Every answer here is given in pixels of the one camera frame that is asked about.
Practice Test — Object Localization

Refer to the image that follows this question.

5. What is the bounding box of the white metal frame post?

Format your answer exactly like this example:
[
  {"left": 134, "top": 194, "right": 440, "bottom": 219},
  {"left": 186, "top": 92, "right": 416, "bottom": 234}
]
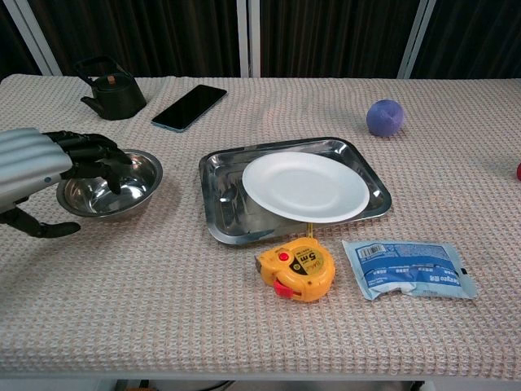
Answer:
[
  {"left": 237, "top": 0, "right": 262, "bottom": 79},
  {"left": 396, "top": 0, "right": 431, "bottom": 80},
  {"left": 7, "top": 0, "right": 63, "bottom": 77}
]

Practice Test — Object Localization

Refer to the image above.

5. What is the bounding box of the black smartphone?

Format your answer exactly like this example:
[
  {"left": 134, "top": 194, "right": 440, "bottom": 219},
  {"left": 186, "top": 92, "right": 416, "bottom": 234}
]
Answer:
[{"left": 151, "top": 84, "right": 228, "bottom": 134}]

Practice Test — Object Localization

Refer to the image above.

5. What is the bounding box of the white round plate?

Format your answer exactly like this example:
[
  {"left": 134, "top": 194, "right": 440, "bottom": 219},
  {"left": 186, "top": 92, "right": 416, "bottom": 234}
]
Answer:
[{"left": 242, "top": 152, "right": 371, "bottom": 224}]

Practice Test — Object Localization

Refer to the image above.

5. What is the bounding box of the pink waffle tablecloth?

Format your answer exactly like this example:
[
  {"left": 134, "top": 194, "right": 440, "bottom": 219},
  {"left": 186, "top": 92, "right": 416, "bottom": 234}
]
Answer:
[{"left": 0, "top": 73, "right": 521, "bottom": 383}]

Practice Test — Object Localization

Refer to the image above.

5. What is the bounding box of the stainless steel bowl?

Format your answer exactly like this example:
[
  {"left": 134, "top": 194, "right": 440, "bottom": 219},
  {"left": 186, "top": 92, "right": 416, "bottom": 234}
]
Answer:
[{"left": 55, "top": 148, "right": 164, "bottom": 219}]

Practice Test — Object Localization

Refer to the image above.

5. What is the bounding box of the yellow tape measure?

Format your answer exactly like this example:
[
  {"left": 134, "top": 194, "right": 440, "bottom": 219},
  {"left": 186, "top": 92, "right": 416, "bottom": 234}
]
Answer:
[{"left": 254, "top": 222, "right": 336, "bottom": 303}]

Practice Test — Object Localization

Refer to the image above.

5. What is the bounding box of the black cast iron teapot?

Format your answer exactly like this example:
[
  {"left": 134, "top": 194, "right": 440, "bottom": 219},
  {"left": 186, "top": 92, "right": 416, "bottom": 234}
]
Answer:
[{"left": 73, "top": 55, "right": 147, "bottom": 121}]

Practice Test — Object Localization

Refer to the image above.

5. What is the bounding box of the blue white plastic packet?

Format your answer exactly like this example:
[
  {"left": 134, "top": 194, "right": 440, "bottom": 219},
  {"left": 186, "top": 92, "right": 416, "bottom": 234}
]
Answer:
[{"left": 341, "top": 239, "right": 479, "bottom": 302}]

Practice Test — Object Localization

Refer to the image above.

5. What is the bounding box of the purple ball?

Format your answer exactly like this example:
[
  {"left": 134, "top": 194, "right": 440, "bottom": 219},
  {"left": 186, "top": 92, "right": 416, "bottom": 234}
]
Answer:
[{"left": 366, "top": 99, "right": 407, "bottom": 138}]

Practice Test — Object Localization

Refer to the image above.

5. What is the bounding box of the rectangular metal tray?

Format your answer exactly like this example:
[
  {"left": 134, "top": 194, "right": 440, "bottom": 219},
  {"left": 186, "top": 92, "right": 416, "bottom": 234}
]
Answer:
[{"left": 198, "top": 136, "right": 392, "bottom": 248}]

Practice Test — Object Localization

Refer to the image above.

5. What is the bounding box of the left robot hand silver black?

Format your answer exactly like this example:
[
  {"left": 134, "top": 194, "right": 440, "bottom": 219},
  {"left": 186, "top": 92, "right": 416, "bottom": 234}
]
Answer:
[{"left": 0, "top": 128, "right": 134, "bottom": 239}]

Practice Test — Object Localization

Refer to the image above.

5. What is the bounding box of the dark brown pleated curtain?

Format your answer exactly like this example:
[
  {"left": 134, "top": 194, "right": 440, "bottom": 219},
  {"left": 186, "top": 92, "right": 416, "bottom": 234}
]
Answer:
[
  {"left": 0, "top": 0, "right": 42, "bottom": 81},
  {"left": 27, "top": 0, "right": 241, "bottom": 78},
  {"left": 409, "top": 0, "right": 521, "bottom": 81},
  {"left": 259, "top": 0, "right": 417, "bottom": 80}
]

